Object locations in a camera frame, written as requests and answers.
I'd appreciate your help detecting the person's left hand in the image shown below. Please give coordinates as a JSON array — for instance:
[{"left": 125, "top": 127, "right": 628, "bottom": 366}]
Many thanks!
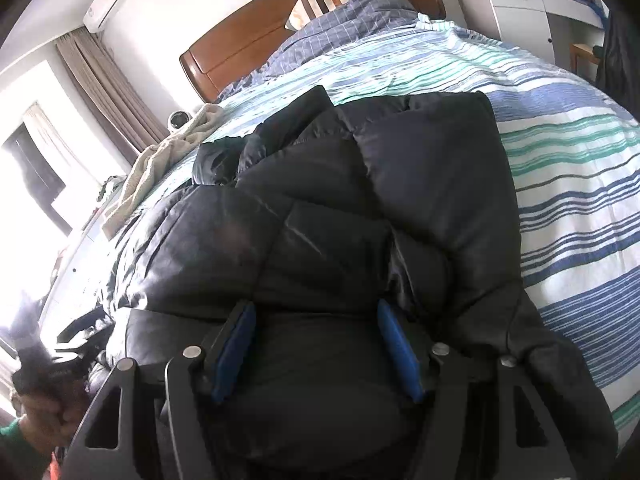
[{"left": 15, "top": 390, "right": 85, "bottom": 453}]

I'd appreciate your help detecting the brown curtain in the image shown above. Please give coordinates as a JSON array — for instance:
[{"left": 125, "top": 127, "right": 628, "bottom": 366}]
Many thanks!
[{"left": 55, "top": 27, "right": 171, "bottom": 153}]

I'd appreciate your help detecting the wooden headboard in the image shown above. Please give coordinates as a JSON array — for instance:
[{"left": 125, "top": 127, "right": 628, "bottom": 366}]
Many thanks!
[{"left": 180, "top": 0, "right": 447, "bottom": 103}]

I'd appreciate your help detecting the dark jacket on chair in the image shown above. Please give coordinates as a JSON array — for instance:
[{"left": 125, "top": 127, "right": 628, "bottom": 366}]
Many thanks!
[{"left": 595, "top": 5, "right": 640, "bottom": 121}]

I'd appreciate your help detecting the bed with striped duvet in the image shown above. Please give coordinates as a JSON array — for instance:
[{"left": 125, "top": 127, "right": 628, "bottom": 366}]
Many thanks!
[{"left": 107, "top": 19, "right": 640, "bottom": 433}]

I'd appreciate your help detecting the white dresser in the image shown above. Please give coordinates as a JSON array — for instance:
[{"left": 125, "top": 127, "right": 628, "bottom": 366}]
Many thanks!
[{"left": 37, "top": 175, "right": 136, "bottom": 356}]

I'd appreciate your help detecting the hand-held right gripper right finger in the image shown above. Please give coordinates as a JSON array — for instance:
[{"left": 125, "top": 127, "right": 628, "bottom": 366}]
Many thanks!
[{"left": 376, "top": 299, "right": 576, "bottom": 480}]

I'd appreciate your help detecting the blue checked pillow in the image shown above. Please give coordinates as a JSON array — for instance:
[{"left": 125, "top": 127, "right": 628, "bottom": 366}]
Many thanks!
[{"left": 217, "top": 0, "right": 433, "bottom": 101}]

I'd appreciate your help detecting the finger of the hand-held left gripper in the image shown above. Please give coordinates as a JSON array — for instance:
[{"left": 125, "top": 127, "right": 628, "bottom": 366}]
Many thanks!
[{"left": 52, "top": 309, "right": 116, "bottom": 366}]

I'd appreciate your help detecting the person's left forearm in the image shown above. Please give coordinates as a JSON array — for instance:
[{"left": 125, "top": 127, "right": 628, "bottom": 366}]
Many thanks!
[{"left": 0, "top": 417, "right": 57, "bottom": 480}]

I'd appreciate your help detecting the small white fan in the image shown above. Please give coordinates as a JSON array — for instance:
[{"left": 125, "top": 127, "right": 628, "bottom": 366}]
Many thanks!
[{"left": 167, "top": 109, "right": 193, "bottom": 133}]

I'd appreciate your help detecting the white sheer curtain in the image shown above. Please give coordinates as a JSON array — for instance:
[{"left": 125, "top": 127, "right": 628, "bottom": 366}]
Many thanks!
[{"left": 22, "top": 102, "right": 126, "bottom": 181}]

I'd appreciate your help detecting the white desk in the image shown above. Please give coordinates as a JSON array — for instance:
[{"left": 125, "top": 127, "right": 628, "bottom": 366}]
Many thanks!
[{"left": 450, "top": 0, "right": 608, "bottom": 63}]

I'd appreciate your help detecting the blue cloth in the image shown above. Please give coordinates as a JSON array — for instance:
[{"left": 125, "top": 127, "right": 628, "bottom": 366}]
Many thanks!
[{"left": 555, "top": 0, "right": 608, "bottom": 26}]

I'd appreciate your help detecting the black puffer jacket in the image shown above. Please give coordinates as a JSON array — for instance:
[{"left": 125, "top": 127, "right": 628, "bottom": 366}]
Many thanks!
[{"left": 87, "top": 85, "right": 621, "bottom": 480}]

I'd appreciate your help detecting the beige garment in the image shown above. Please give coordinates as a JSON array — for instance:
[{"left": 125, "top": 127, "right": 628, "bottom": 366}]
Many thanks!
[{"left": 102, "top": 104, "right": 226, "bottom": 241}]

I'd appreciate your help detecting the striped pillow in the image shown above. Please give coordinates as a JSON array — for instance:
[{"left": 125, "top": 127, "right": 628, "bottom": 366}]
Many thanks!
[{"left": 286, "top": 0, "right": 361, "bottom": 31}]

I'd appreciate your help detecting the clutter on dresser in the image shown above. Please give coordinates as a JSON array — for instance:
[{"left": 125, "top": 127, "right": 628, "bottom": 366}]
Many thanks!
[{"left": 97, "top": 175, "right": 126, "bottom": 201}]

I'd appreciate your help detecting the wooden chair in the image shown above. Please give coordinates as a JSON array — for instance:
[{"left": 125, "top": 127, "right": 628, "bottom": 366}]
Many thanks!
[{"left": 570, "top": 42, "right": 603, "bottom": 81}]

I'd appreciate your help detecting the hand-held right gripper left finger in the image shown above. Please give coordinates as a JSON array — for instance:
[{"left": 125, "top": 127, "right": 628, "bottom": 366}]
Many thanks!
[{"left": 65, "top": 300, "right": 258, "bottom": 480}]

